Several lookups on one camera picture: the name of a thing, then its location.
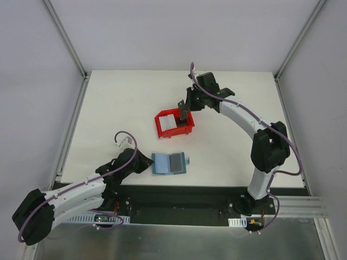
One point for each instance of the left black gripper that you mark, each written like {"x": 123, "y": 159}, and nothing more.
{"x": 137, "y": 163}

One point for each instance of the white cable duct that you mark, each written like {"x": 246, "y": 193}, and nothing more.
{"x": 97, "y": 218}
{"x": 237, "y": 222}

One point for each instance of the left white cable duct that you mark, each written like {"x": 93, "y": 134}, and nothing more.
{"x": 97, "y": 218}

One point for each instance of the aluminium frame post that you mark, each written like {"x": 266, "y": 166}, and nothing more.
{"x": 53, "y": 15}
{"x": 314, "y": 14}

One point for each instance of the red plastic bin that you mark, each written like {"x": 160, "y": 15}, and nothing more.
{"x": 183, "y": 127}

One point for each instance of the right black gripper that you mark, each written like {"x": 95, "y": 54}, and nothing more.
{"x": 188, "y": 102}

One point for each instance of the blue leather card holder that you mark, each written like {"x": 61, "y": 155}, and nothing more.
{"x": 161, "y": 164}

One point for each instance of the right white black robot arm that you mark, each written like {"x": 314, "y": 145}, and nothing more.
{"x": 269, "y": 147}

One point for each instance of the dark credit card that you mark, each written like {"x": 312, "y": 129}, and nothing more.
{"x": 183, "y": 110}
{"x": 176, "y": 164}

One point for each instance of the right aluminium frame post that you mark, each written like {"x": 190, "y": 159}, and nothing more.
{"x": 314, "y": 14}

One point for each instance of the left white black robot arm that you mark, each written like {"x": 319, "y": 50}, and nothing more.
{"x": 41, "y": 211}

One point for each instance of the left aluminium frame post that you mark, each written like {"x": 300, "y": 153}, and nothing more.
{"x": 53, "y": 15}

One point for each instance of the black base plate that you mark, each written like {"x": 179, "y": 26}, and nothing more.
{"x": 184, "y": 205}

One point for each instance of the right white cable duct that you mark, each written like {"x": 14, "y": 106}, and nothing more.
{"x": 237, "y": 222}

